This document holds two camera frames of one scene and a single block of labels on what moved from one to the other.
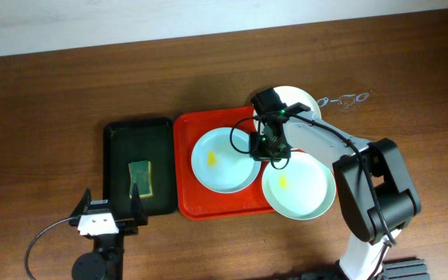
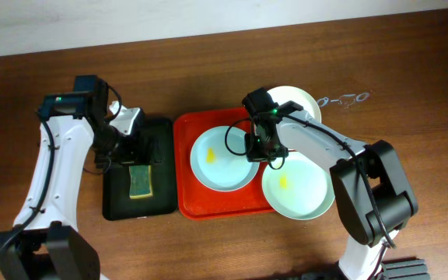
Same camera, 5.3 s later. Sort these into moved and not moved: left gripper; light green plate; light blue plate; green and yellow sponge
Moved: left gripper
Not moved: light blue plate; green and yellow sponge; light green plate
